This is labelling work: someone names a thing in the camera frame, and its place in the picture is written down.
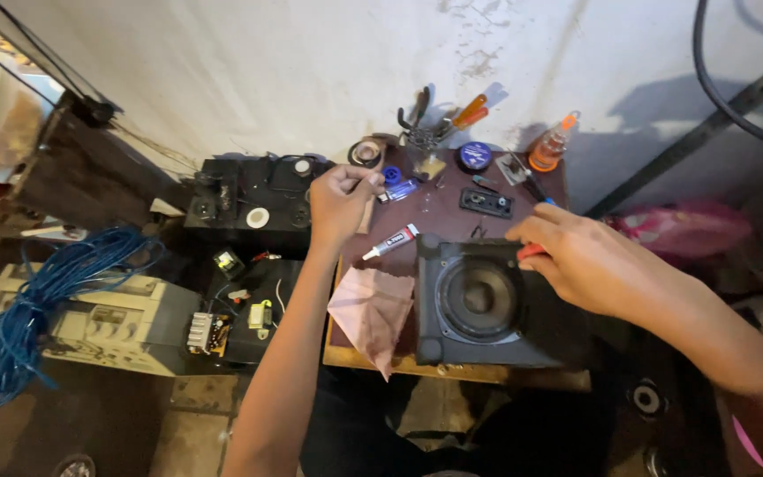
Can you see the person's left hand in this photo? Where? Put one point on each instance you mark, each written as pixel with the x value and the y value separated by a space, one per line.
pixel 335 202

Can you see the person's right hand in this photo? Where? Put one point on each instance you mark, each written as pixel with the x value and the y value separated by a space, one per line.
pixel 577 262

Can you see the person's right fingers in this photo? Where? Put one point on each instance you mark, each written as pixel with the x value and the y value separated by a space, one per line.
pixel 528 235

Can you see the person's left fingers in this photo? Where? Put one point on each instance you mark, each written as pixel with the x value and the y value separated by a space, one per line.
pixel 367 180

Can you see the small blue spool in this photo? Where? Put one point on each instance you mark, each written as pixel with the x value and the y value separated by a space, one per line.
pixel 391 175

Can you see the roll of tape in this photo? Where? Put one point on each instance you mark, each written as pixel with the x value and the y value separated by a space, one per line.
pixel 365 152

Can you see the clear blue lighter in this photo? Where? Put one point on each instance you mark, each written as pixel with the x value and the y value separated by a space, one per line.
pixel 399 191

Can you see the blue-tipped black tool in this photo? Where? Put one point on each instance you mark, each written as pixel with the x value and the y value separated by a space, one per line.
pixel 532 182

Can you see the black terminal plate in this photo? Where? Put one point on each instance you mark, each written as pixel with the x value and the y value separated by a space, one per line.
pixel 486 202

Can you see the clear glass tool holder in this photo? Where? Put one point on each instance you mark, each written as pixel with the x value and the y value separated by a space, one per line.
pixel 421 156

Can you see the white glue tube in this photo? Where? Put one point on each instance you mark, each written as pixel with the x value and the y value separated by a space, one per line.
pixel 391 241

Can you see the small grey metal plate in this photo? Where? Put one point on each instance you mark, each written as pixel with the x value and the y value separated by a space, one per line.
pixel 511 169

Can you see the black speaker box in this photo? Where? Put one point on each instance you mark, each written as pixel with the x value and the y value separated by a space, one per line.
pixel 487 301

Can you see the orange-capped clear bottle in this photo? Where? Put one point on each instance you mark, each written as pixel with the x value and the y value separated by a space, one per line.
pixel 550 146

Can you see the blue round solder tin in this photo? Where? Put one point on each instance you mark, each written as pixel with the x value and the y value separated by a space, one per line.
pixel 475 156

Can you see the wooden work board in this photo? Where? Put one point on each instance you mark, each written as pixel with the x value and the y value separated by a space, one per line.
pixel 421 278

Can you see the black open amplifier chassis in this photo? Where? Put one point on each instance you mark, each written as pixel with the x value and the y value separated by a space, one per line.
pixel 249 199

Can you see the pink cloth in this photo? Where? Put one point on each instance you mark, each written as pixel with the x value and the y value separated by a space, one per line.
pixel 371 315

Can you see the pink plastic bag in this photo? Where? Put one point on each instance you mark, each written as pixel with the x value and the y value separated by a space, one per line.
pixel 683 228

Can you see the black component with green label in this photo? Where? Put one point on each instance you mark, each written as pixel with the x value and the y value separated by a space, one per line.
pixel 228 262

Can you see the black electronics box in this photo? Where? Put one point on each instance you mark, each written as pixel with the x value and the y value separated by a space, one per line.
pixel 255 311

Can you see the small yellow transformer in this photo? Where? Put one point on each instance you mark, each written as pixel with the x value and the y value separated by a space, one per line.
pixel 260 316

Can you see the person's dark trousers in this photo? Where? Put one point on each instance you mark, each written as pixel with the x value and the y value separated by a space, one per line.
pixel 461 430

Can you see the grey metal bar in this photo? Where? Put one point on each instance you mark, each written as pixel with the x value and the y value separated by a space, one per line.
pixel 706 129

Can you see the circuit board with heatsink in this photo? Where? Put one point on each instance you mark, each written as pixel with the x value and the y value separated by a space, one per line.
pixel 208 333

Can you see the beige electronic device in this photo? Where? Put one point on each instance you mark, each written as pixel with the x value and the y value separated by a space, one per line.
pixel 100 321

